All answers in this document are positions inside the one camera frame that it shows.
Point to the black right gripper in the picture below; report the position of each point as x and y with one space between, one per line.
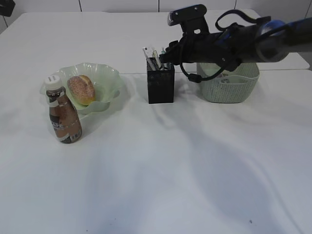
203 48

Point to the teal white pen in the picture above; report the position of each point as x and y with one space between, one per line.
163 53

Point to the cream white pen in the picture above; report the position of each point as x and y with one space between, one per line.
155 55

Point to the clear plastic ruler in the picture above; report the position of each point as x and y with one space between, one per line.
147 52

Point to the sesame bread roll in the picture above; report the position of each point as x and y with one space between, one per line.
82 89

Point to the brown drink bottle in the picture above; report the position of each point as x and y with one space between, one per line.
62 113

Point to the grey white pen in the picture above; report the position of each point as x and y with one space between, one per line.
152 64

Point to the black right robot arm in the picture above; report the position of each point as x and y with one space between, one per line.
270 42

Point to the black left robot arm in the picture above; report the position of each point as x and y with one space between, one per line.
6 7

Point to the green woven plastic basket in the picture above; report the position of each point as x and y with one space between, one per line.
242 83

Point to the black pen holder box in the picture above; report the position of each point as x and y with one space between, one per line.
161 84

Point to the green ruffled glass plate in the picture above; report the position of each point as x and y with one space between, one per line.
105 79

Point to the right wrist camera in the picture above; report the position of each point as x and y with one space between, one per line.
190 19

